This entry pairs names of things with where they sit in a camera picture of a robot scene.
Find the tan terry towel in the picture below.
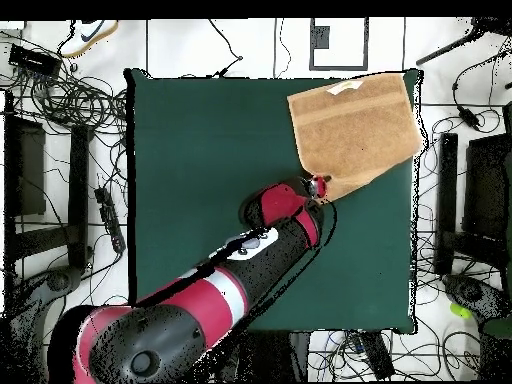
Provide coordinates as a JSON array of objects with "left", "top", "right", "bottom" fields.
[{"left": 286, "top": 72, "right": 425, "bottom": 204}]

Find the dark green table cloth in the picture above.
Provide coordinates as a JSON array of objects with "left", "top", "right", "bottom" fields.
[{"left": 124, "top": 67, "right": 424, "bottom": 336}]

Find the black power adapter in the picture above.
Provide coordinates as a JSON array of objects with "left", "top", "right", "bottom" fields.
[{"left": 457, "top": 105, "right": 481, "bottom": 131}]

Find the dark tripod base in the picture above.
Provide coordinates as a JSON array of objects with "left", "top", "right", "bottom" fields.
[
  {"left": 7, "top": 265, "right": 85, "bottom": 383},
  {"left": 441, "top": 273, "right": 509, "bottom": 321}
]

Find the black tripod pole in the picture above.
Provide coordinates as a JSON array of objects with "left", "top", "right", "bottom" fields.
[{"left": 415, "top": 16, "right": 512, "bottom": 67}]

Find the yellow-green small object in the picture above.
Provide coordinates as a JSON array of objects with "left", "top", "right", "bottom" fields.
[{"left": 449, "top": 302, "right": 473, "bottom": 320}]

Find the person's foot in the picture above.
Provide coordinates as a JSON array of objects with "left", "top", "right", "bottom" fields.
[{"left": 58, "top": 19, "right": 120, "bottom": 59}]

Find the black metal frame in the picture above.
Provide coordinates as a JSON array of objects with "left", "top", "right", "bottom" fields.
[
  {"left": 433, "top": 131, "right": 512, "bottom": 277},
  {"left": 3, "top": 91, "right": 95, "bottom": 273}
]

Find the thin black cable with plug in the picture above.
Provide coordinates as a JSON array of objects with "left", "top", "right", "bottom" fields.
[{"left": 207, "top": 18, "right": 244, "bottom": 78}]

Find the black robot pedestal stand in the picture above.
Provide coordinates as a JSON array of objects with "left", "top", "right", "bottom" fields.
[{"left": 217, "top": 330, "right": 312, "bottom": 383}]

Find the black cable tangle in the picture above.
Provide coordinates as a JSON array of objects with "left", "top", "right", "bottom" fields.
[{"left": 0, "top": 31, "right": 129, "bottom": 137}]

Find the black network switch box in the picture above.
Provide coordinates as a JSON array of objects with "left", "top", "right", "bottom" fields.
[{"left": 7, "top": 44, "right": 63, "bottom": 79}]

